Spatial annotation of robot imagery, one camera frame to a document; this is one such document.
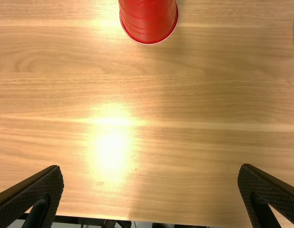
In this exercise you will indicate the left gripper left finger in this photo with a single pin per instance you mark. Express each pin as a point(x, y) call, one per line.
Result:
point(51, 187)

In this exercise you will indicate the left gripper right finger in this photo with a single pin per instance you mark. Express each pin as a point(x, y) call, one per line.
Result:
point(247, 187)

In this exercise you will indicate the red cup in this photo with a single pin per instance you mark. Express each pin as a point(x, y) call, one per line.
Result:
point(149, 21)

